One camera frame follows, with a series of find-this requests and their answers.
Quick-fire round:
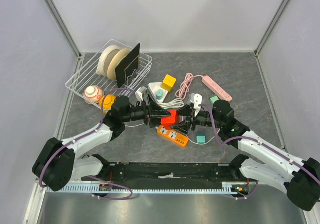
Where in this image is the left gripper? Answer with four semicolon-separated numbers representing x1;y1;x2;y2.
122;94;171;128

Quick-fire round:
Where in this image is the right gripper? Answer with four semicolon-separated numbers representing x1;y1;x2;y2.
170;103;224;135

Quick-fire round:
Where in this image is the red cube plug adapter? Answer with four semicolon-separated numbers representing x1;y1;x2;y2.
161;109;180;129

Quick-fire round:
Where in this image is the orange power strip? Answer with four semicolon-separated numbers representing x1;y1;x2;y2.
157;125;189;147

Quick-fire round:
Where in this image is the teal plug adapter front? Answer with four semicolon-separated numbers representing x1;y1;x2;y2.
156;89;164;100

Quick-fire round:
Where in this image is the teal plug adapter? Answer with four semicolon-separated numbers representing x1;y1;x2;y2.
196;133;207;145
156;89;164;100

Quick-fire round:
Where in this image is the yellow cube plug adapter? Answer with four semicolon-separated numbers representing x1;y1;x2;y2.
161;74;177;92

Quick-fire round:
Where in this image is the pink power strip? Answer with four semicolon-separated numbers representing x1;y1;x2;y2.
202;75;232;102

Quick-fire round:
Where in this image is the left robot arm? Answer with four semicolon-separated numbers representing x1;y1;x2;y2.
32;96;171;191

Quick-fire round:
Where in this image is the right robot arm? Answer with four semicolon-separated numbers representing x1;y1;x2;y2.
171;100;320;211

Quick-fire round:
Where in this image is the green plug adapter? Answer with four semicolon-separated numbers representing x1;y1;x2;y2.
209;95;220;105

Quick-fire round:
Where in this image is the black square board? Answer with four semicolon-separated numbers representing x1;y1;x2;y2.
115;43;141;87

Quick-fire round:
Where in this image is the white orange striped ball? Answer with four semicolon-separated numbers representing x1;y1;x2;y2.
83;85;104;104

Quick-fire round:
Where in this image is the beige round plate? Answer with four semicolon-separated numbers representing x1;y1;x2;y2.
107;48;131;80

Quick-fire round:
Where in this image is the white coiled power cord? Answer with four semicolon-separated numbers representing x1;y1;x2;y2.
124;98;221;144

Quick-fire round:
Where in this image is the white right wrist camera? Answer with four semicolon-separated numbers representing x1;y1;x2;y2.
189;93;203;117

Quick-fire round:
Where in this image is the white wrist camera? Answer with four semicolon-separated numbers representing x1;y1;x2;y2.
135;86;148;102
189;93;203;117

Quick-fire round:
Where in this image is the pink coiled cord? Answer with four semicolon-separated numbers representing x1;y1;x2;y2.
175;73;205;100

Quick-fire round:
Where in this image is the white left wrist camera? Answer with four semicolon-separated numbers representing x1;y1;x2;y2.
135;86;148;102

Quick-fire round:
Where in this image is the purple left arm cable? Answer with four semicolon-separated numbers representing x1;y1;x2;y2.
39;87;133;201

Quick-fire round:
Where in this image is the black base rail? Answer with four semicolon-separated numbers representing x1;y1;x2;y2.
96;162;248;189

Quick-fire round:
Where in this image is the white wire dish rack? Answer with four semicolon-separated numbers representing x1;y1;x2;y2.
65;39;152;108

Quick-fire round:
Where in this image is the slotted cable duct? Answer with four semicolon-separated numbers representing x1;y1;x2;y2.
58;182;238;195

